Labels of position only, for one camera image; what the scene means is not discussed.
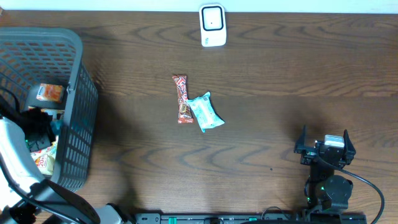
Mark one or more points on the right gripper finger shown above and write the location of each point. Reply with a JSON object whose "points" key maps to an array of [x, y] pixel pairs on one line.
{"points": [[300, 142], [349, 148]]}

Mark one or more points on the yellow chips bag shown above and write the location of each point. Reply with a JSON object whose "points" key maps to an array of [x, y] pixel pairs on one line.
{"points": [[45, 158]]}

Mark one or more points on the red Top chocolate bar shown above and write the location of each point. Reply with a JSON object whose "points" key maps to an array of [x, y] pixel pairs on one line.
{"points": [[184, 111]]}

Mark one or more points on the small orange snack box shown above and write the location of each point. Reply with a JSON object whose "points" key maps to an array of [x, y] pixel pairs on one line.
{"points": [[50, 92]]}

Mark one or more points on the white barcode scanner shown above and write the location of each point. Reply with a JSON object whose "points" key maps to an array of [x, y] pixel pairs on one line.
{"points": [[212, 25]]}

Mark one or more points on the teal mouthwash bottle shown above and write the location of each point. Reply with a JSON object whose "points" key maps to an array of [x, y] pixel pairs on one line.
{"points": [[56, 126]]}

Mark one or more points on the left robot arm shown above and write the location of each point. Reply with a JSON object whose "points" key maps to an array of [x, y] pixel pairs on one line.
{"points": [[27, 192]]}

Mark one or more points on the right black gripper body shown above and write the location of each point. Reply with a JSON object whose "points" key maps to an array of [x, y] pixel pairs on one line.
{"points": [[310, 154]]}

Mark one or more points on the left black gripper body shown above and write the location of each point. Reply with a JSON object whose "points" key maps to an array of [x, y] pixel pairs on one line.
{"points": [[31, 121]]}

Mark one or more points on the light teal wipes pack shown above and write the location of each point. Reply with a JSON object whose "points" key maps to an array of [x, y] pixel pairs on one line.
{"points": [[204, 112]]}

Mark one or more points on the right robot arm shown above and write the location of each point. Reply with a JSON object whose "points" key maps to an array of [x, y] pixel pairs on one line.
{"points": [[324, 189]]}

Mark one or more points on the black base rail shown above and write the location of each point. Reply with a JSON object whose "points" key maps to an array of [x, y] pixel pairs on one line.
{"points": [[156, 218]]}

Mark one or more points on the grey plastic basket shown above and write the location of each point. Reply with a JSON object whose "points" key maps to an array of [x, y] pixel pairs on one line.
{"points": [[31, 56]]}

